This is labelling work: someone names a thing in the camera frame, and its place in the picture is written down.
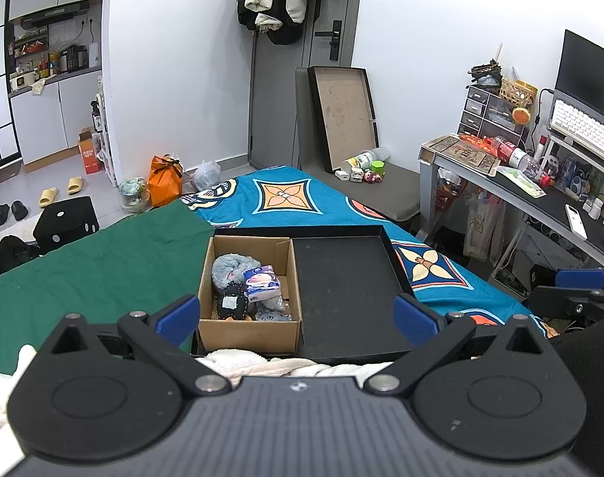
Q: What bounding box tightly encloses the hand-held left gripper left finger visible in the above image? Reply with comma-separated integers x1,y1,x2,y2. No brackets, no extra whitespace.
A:
36,294,232,397

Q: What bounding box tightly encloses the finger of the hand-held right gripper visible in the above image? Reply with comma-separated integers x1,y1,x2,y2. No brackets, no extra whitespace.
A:
555,267,604,290
528,285,588,319

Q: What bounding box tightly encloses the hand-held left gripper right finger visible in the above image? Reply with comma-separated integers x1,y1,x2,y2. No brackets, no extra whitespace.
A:
365,294,558,397

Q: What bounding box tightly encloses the black plush with white patch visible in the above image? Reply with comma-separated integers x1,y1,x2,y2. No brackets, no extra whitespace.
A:
218,282,255,320

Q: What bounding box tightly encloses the grey fluffy plush toy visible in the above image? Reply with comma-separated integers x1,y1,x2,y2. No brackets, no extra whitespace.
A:
211,253,261,291

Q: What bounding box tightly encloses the brown cardboard box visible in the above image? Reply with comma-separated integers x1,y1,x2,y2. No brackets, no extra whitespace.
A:
196,236,303,356

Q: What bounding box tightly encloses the black tray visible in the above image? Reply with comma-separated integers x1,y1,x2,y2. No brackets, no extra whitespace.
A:
190,225,417,365

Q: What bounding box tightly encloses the blue white tissue packet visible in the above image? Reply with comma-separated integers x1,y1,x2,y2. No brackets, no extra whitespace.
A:
243,264,282,303

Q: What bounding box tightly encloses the small blue-grey plush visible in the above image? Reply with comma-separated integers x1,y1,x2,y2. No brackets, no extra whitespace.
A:
254,295,293,322

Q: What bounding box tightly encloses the white phone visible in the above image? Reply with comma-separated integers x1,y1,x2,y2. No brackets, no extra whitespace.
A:
564,204,588,240

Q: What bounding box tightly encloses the white fluffy blanket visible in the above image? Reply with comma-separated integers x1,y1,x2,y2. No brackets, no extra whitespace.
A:
0,343,397,477

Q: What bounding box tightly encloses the white desk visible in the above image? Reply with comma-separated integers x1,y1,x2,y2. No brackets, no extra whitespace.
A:
418,134,604,304

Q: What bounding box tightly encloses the green blanket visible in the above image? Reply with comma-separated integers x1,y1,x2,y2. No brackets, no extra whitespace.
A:
0,204,216,376

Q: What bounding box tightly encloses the beige plastic bag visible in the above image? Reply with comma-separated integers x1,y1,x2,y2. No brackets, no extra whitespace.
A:
463,194,506,262

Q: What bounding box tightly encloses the clear bag with green contents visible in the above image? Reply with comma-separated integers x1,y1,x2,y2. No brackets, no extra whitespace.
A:
118,177,151,214

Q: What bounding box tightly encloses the orange bag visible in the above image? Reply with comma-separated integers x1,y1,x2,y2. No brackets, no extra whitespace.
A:
149,155,183,208

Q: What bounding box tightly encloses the plastic bottle with red label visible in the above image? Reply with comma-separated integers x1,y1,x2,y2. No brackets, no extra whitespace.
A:
493,136,544,180

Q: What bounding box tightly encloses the white plastic bag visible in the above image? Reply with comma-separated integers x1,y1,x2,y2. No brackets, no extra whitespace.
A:
191,160,222,191

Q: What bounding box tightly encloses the black stool with white dots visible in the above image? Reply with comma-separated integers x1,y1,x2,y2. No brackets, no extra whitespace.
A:
32,196,100,256

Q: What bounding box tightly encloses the white keyboard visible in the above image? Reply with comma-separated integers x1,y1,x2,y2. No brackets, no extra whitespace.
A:
550,98,604,157

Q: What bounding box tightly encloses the blue patterned blanket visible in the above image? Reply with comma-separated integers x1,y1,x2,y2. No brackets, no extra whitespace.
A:
180,165,556,339

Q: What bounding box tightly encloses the white jar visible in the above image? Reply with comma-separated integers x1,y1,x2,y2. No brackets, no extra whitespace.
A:
344,148,392,172

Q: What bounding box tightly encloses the dark clothing pile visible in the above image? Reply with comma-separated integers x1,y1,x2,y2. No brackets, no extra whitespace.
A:
0,235,39,281

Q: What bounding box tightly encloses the orange cardboard box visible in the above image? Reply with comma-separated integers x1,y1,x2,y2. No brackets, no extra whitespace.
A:
78,128,104,176

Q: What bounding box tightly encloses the woven basket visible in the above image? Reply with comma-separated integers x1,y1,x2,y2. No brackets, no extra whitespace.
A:
499,78,538,110

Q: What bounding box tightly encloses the grey drawer organiser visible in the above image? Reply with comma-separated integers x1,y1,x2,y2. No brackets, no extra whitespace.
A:
457,84,531,137

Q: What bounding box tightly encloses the white rack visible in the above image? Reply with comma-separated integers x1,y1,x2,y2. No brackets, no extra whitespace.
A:
90,77,118,187

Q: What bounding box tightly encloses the black monitor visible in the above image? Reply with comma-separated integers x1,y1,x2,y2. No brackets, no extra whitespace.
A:
555,30,604,125

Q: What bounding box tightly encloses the black framed board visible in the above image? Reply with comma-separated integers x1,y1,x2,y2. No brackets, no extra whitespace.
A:
308,66,379,174

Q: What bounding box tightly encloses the grey door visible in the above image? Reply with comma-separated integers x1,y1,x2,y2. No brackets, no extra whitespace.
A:
249,0,365,170

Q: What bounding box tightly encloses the white kitchen cabinet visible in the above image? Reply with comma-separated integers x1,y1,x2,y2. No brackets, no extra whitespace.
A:
8,67,104,166

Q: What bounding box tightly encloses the range hood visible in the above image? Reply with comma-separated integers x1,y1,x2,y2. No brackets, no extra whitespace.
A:
11,2,91,28

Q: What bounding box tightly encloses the black door handle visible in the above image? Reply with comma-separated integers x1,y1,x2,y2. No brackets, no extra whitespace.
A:
314,20,342,62

